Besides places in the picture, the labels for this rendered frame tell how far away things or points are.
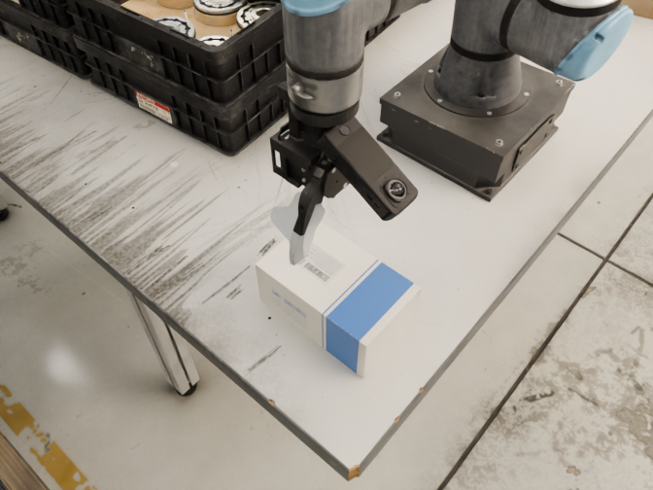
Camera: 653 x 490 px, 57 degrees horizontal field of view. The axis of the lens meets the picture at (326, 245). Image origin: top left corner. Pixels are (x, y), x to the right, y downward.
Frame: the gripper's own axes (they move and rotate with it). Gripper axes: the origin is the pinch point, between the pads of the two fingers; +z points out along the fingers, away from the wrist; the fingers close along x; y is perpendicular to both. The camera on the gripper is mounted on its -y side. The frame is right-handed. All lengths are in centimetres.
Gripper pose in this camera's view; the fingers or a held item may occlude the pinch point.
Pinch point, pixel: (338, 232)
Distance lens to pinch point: 75.4
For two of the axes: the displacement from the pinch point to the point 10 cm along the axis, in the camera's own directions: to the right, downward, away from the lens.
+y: -7.6, -5.1, 4.2
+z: 0.0, 6.3, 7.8
